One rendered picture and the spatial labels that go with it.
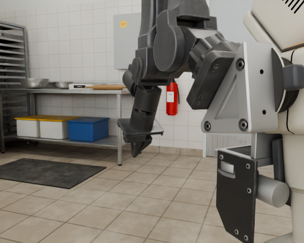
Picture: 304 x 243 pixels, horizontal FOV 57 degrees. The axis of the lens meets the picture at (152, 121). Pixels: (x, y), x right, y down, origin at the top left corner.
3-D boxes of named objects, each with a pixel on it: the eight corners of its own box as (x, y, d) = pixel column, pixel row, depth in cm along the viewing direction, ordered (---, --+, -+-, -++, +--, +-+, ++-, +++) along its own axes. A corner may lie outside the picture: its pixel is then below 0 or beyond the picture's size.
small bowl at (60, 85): (49, 89, 384) (49, 81, 383) (62, 88, 409) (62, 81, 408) (66, 89, 375) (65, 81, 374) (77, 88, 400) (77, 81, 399)
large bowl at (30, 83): (13, 89, 383) (12, 78, 381) (34, 88, 419) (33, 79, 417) (35, 89, 370) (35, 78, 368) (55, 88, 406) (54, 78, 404)
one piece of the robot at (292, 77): (308, 38, 34) (292, 36, 33) (313, 129, 34) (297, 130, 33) (235, 60, 45) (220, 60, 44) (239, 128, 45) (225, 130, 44)
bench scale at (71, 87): (68, 89, 353) (68, 82, 352) (80, 89, 385) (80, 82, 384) (90, 89, 347) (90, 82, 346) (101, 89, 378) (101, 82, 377)
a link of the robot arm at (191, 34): (201, 43, 40) (229, 46, 43) (172, 11, 47) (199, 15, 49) (179, 93, 46) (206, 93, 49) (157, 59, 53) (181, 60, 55)
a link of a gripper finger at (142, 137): (112, 149, 74) (117, 120, 69) (137, 147, 77) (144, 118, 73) (120, 167, 69) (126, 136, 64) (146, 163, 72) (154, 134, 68)
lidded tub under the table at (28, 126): (15, 136, 391) (14, 117, 387) (39, 131, 433) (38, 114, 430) (36, 138, 377) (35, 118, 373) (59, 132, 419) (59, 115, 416)
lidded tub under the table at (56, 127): (38, 138, 376) (37, 119, 373) (60, 132, 419) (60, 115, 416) (62, 140, 364) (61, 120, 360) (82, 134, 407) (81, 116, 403)
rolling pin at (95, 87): (84, 89, 337) (84, 84, 337) (85, 89, 344) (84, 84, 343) (131, 89, 346) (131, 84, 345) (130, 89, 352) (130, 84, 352)
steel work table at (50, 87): (-3, 153, 388) (-8, 81, 375) (34, 143, 455) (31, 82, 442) (121, 167, 324) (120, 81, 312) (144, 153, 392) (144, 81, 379)
